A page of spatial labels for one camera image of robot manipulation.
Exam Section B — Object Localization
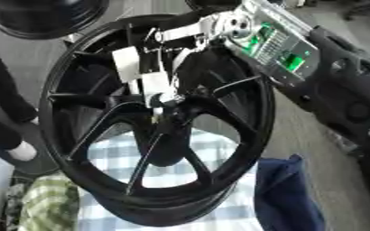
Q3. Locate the black spoked wheel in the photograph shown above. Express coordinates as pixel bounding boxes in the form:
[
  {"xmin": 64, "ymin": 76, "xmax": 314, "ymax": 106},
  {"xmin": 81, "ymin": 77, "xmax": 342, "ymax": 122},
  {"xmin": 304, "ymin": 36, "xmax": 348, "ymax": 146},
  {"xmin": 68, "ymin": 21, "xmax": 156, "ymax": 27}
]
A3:
[{"xmin": 36, "ymin": 13, "xmax": 277, "ymax": 228}]

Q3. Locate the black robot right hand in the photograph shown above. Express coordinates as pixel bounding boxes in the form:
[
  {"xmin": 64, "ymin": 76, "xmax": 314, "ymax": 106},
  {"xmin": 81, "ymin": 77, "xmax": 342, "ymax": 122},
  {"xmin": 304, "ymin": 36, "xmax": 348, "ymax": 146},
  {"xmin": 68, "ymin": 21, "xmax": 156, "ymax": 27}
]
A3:
[{"xmin": 110, "ymin": 17, "xmax": 233, "ymax": 123}]

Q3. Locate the person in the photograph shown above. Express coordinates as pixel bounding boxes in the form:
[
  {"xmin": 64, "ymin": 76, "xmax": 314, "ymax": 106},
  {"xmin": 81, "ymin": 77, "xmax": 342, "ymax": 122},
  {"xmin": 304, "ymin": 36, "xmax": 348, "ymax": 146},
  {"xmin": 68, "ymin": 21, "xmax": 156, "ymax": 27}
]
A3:
[{"xmin": 0, "ymin": 51, "xmax": 42, "ymax": 162}]

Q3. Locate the white pin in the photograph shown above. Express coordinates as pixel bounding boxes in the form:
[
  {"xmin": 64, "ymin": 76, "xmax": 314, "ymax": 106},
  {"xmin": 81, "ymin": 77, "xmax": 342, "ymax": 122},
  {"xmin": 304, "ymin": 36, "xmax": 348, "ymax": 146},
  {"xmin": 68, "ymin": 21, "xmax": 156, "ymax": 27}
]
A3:
[{"xmin": 147, "ymin": 91, "xmax": 182, "ymax": 125}]

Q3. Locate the black round object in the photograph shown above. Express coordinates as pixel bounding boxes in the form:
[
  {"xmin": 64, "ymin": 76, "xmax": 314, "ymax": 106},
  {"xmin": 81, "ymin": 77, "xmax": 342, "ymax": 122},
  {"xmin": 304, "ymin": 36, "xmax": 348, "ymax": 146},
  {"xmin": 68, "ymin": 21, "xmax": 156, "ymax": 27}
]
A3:
[{"xmin": 183, "ymin": 0, "xmax": 244, "ymax": 13}]

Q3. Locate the black office chair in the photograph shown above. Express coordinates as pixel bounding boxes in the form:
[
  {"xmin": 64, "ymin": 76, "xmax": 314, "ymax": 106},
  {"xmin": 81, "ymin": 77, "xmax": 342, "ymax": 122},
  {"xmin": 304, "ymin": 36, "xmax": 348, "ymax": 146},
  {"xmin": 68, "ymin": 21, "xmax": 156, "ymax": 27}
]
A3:
[{"xmin": 343, "ymin": 0, "xmax": 370, "ymax": 23}]

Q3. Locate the black round wheel rim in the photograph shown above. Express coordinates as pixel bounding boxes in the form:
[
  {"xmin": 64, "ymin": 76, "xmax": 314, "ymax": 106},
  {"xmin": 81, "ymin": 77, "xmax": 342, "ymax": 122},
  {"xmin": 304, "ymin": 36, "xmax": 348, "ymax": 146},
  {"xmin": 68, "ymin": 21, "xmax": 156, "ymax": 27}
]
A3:
[{"xmin": 0, "ymin": 0, "xmax": 111, "ymax": 41}]

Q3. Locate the navy blue fabric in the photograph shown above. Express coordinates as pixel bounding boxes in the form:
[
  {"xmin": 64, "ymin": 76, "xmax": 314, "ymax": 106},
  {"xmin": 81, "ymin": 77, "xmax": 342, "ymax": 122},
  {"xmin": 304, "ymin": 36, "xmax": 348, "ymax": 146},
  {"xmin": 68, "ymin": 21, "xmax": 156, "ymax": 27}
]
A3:
[{"xmin": 253, "ymin": 153, "xmax": 328, "ymax": 231}]

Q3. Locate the green white checked fabric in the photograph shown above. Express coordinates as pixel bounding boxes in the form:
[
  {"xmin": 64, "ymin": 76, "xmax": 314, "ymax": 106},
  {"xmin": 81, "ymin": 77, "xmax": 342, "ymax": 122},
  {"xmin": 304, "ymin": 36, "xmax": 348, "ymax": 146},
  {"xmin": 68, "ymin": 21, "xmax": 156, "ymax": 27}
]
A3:
[{"xmin": 14, "ymin": 174, "xmax": 83, "ymax": 231}]

